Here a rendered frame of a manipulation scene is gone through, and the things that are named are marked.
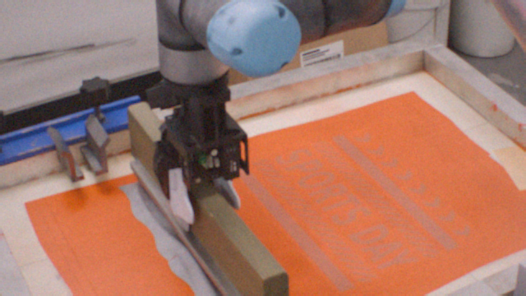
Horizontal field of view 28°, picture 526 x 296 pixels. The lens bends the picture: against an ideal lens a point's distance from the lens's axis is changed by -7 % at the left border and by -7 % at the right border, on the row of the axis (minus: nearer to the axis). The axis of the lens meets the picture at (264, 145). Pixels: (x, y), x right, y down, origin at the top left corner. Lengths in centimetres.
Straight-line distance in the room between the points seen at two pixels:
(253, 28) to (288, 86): 60
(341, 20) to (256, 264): 27
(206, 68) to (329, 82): 50
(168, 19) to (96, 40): 232
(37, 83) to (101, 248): 211
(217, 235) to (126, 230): 19
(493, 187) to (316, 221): 25
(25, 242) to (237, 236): 33
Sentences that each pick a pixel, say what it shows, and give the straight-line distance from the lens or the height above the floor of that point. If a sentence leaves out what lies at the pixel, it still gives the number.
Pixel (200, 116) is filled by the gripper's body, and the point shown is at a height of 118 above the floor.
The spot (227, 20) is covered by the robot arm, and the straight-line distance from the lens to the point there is 100.
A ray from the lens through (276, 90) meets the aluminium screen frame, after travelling 157.
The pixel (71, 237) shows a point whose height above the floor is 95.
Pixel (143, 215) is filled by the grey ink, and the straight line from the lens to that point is 139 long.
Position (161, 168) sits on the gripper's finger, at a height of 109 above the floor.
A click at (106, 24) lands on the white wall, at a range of 342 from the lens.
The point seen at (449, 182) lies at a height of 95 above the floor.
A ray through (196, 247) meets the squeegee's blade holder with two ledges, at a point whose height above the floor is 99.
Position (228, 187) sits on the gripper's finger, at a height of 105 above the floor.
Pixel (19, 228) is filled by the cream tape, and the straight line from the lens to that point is 140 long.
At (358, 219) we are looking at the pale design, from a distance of 136.
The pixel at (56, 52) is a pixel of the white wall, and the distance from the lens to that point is 340.
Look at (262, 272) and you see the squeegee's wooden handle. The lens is 112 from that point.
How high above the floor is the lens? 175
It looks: 32 degrees down
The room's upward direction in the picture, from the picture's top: 3 degrees counter-clockwise
